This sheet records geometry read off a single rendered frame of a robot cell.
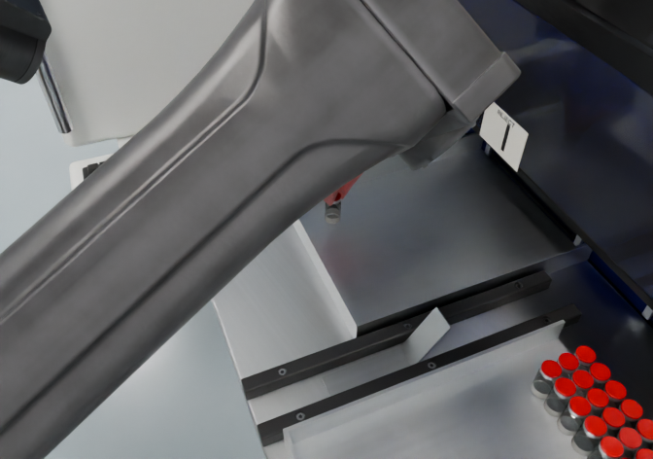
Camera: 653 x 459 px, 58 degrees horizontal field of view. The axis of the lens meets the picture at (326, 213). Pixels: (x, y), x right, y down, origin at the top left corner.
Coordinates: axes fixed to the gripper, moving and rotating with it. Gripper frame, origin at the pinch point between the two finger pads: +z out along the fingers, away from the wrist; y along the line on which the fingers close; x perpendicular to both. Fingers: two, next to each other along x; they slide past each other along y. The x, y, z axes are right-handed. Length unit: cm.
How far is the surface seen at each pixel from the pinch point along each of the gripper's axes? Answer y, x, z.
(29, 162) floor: -16, 165, 95
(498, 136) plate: 17.7, -11.6, -8.5
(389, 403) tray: -13.5, -25.7, 3.4
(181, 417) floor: -22, 34, 93
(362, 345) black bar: -11.5, -19.1, 2.4
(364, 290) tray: -5.0, -12.4, 4.3
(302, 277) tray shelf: -9.8, -5.6, 4.6
